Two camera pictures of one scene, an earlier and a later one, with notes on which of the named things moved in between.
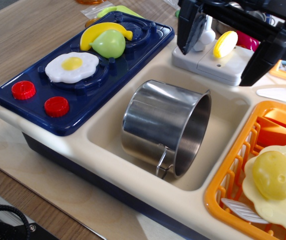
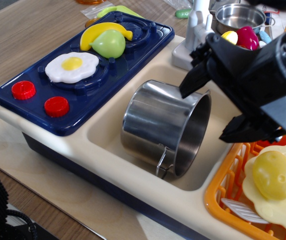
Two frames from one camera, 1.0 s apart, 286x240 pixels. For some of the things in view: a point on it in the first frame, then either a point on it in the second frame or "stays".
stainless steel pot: (165, 125) stays
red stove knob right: (56, 106) stays
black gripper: (281, 21) to (261, 80)
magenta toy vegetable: (247, 41) stays
